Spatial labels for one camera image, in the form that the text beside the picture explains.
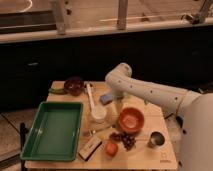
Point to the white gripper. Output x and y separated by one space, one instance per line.
118 103

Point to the blue sponge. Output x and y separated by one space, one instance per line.
106 98

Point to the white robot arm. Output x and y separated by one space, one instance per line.
196 110

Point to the green plastic tray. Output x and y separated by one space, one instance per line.
54 133

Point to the green translucent cup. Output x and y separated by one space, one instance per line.
126 97

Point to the white cup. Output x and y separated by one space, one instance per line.
99 114

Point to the orange bowl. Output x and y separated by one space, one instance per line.
131 120

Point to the bunch of dark grapes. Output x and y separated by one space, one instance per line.
128 140

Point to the metal spoon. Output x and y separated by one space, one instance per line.
92 132

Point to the orange fruit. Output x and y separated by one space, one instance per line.
111 149

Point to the dark red bowl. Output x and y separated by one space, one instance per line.
74 86

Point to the metal cup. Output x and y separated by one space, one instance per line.
156 139

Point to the wooden block eraser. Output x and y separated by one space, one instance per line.
90 147

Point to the green chili pepper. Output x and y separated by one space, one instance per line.
57 91

